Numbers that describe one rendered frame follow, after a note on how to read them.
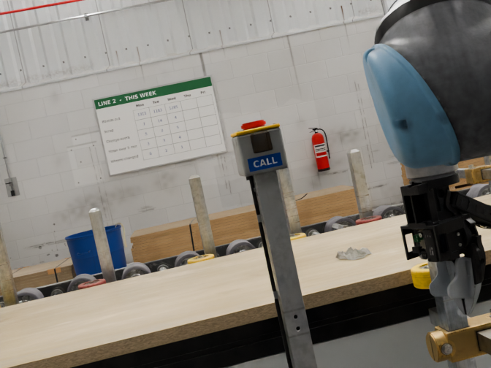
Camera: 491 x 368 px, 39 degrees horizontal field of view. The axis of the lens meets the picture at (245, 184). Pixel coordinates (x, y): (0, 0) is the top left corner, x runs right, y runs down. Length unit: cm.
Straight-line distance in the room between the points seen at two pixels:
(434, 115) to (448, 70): 4
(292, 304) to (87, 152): 740
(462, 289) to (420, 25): 53
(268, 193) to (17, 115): 760
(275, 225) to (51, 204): 749
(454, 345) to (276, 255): 33
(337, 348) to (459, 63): 87
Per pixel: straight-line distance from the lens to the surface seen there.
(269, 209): 108
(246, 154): 106
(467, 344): 121
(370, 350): 140
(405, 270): 138
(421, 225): 102
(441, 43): 61
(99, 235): 217
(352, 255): 158
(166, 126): 833
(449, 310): 119
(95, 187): 842
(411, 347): 142
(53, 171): 850
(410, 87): 59
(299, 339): 112
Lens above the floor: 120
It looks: 3 degrees down
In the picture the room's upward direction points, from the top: 12 degrees counter-clockwise
